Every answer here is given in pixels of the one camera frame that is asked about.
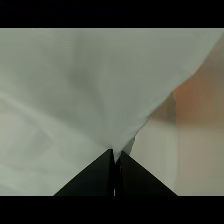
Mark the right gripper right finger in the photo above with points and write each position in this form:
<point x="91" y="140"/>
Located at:
<point x="136" y="180"/>

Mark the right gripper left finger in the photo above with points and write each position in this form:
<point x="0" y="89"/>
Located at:
<point x="95" y="180"/>

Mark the white shirt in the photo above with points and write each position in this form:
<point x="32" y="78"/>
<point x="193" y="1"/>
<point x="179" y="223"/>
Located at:
<point x="83" y="86"/>

